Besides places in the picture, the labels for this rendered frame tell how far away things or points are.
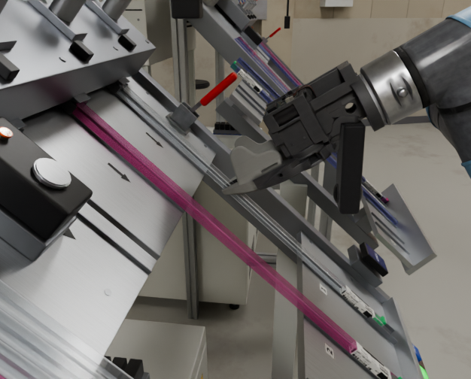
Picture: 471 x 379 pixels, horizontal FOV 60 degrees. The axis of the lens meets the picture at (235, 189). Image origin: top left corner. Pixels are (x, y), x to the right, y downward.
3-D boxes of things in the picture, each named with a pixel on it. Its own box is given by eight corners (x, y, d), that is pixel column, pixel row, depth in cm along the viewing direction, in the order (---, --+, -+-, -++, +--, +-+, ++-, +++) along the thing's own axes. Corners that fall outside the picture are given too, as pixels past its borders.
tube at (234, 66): (229, 66, 84) (234, 61, 83) (230, 65, 85) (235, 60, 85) (394, 225, 93) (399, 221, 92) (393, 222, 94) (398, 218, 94)
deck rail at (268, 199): (360, 315, 72) (390, 296, 70) (363, 323, 70) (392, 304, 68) (27, 16, 59) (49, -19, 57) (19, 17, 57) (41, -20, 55)
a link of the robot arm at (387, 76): (411, 101, 51) (431, 116, 44) (376, 119, 52) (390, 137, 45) (385, 46, 49) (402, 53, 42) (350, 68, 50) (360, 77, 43)
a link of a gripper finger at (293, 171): (252, 170, 53) (313, 137, 51) (259, 181, 53) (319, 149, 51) (250, 183, 49) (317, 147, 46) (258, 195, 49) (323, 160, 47)
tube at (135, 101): (376, 322, 61) (382, 318, 61) (378, 328, 60) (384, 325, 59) (108, 80, 52) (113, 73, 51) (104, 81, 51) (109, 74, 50)
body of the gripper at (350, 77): (261, 107, 54) (347, 56, 50) (293, 161, 56) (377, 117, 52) (256, 121, 47) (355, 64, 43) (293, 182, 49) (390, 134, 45)
